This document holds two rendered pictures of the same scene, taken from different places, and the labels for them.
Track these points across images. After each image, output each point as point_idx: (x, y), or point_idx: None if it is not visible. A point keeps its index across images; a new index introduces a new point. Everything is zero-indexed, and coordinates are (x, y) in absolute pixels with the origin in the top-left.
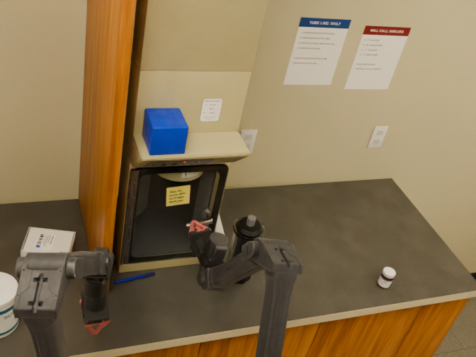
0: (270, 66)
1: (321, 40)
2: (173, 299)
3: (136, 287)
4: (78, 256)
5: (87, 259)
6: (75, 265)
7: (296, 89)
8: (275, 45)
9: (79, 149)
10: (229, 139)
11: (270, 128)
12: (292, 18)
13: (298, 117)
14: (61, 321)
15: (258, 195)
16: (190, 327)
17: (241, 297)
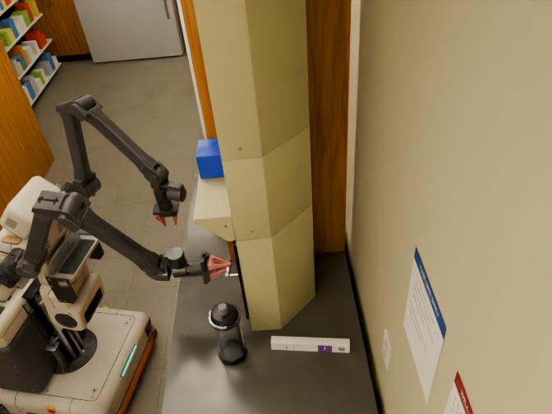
0: (399, 281)
1: (425, 311)
2: (215, 299)
3: (233, 277)
4: (108, 128)
5: (122, 144)
6: (71, 105)
7: (409, 351)
8: (402, 257)
9: (351, 209)
10: (218, 209)
11: (396, 367)
12: (412, 236)
13: (408, 397)
14: (72, 127)
15: (359, 411)
16: (185, 306)
17: (203, 351)
